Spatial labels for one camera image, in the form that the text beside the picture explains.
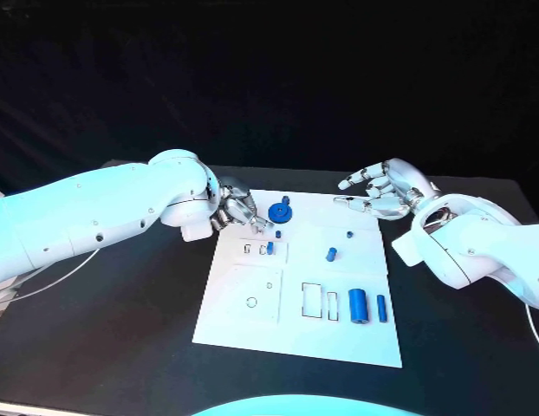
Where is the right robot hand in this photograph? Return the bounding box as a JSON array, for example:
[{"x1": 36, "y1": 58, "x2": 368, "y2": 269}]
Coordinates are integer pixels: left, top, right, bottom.
[{"x1": 333, "y1": 158, "x2": 444, "y2": 222}]

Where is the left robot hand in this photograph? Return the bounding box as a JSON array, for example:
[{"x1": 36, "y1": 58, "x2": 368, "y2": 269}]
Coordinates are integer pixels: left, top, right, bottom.
[{"x1": 209, "y1": 176, "x2": 275, "y2": 235}]

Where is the white task board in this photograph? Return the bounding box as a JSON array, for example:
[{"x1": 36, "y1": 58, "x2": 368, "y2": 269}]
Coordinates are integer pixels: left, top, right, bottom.
[{"x1": 190, "y1": 189, "x2": 404, "y2": 369}]

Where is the blue gear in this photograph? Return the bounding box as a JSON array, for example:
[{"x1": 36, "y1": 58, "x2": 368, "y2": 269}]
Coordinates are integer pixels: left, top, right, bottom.
[{"x1": 267, "y1": 203, "x2": 294, "y2": 225}]

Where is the large blue cylinder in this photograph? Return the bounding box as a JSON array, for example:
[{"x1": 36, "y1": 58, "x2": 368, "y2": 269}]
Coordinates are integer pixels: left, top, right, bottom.
[{"x1": 347, "y1": 288, "x2": 370, "y2": 325}]

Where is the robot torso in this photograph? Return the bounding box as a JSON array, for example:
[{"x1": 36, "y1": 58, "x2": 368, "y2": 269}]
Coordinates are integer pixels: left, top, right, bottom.
[{"x1": 190, "y1": 393, "x2": 422, "y2": 416}]

